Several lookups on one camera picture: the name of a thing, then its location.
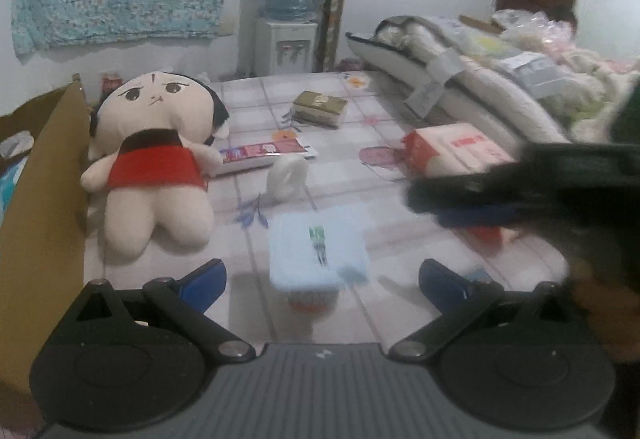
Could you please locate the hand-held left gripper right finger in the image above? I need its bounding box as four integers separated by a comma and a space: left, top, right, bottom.
389, 259, 576, 364

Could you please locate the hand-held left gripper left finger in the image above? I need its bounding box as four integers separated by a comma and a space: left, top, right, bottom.
70, 258, 257, 365

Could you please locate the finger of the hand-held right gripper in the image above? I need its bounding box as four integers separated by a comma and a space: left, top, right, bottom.
434, 204, 532, 233
406, 169, 532, 214

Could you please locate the light blue lidded tub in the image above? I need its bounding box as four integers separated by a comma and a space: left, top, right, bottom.
268, 213, 372, 311

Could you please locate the brown cardboard box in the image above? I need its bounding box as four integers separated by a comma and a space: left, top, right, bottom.
0, 82, 94, 401

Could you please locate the person's right hand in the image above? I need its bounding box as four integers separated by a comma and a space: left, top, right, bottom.
569, 264, 640, 364

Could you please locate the checked printed bed sheet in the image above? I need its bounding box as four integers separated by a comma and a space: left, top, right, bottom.
82, 69, 572, 346

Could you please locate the pile of white bedding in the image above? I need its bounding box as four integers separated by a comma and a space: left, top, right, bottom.
345, 9, 640, 146

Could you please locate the white tape roll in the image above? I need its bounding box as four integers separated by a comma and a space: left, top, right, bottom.
266, 154, 310, 206

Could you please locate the cream doll plush red dress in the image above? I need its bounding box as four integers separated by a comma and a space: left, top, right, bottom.
80, 70, 232, 263

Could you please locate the pink white toothpaste box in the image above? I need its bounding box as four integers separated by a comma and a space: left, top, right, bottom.
217, 139, 320, 176

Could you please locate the green gold box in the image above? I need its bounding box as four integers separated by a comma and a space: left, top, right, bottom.
291, 90, 349, 130

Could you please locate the patterned folded panel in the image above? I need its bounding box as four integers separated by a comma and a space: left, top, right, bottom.
312, 0, 354, 73

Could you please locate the white water dispenser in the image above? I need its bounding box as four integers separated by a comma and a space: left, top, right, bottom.
255, 16, 320, 78

